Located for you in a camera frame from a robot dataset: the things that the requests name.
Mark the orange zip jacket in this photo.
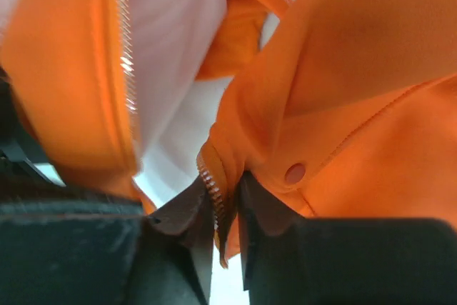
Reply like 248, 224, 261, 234
1, 0, 456, 265

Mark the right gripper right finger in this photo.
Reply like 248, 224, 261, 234
238, 174, 456, 304

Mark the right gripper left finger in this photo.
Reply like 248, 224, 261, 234
1, 177, 214, 304

